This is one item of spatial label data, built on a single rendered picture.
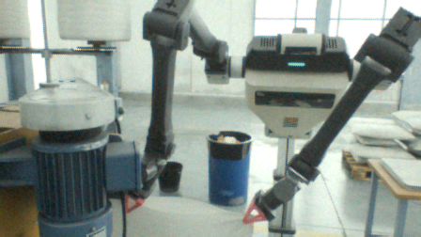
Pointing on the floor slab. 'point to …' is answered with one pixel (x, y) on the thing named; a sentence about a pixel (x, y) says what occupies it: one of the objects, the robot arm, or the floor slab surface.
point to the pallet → (355, 166)
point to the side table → (393, 194)
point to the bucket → (170, 177)
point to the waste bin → (228, 167)
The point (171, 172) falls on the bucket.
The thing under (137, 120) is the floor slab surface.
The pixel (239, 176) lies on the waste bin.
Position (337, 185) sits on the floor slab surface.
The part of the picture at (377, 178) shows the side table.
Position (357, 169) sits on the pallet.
